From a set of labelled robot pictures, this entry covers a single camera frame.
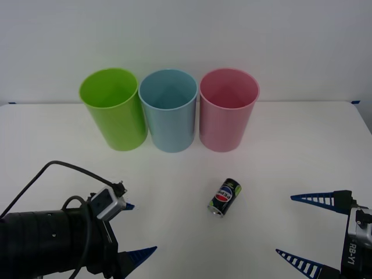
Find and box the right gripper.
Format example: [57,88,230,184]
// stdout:
[275,189,372,279]

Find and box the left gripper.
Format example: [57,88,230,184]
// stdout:
[85,203,158,279]

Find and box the black drink can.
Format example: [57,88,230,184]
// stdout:
[207,177,242,219]

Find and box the yellow-green plastic bin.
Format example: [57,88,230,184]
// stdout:
[78,67,148,152]

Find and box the pale blue plastic bin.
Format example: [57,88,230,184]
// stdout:
[138,69,199,153]

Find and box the pink plastic bin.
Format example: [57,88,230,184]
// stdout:
[199,67,260,153]

